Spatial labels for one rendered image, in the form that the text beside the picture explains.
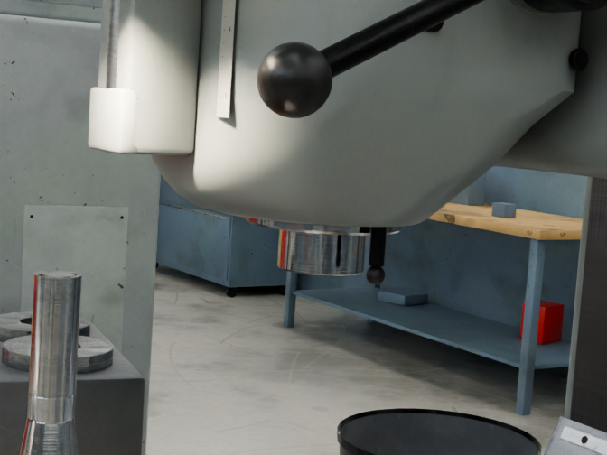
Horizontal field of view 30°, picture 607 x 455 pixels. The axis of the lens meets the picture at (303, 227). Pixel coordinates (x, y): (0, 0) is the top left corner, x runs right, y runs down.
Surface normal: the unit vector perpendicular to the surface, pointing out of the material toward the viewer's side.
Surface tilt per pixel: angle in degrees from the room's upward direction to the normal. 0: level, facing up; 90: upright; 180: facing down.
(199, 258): 90
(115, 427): 90
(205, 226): 90
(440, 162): 122
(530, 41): 90
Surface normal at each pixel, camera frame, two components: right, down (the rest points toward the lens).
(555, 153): -0.78, 0.45
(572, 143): -0.84, 0.16
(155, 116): 0.54, 0.12
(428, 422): 0.02, 0.04
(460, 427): -0.42, 0.00
